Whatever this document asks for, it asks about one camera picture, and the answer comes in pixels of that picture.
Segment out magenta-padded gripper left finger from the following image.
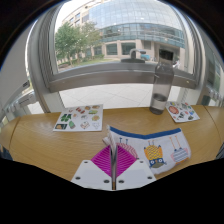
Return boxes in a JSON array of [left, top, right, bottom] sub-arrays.
[[70, 144, 114, 191]]

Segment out green tree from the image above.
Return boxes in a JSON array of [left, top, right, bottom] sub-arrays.
[[54, 21, 103, 68]]

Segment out grey window handle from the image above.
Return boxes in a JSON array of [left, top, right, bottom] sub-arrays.
[[120, 48, 147, 64]]

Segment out glass office building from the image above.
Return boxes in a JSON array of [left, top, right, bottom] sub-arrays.
[[61, 1, 186, 61]]

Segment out white radiator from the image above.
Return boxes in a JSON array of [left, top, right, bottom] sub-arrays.
[[203, 84, 224, 108], [0, 89, 38, 116]]

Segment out clear bottle with black cap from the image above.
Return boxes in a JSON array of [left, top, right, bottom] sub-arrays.
[[149, 48, 175, 116]]

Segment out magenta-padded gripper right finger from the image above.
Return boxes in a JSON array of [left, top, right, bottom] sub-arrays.
[[114, 145, 157, 191]]

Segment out small white sticker sheet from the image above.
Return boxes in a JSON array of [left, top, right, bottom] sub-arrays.
[[165, 101, 201, 124]]

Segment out large white sticker sheet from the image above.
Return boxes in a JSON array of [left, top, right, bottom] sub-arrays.
[[53, 104, 104, 132]]

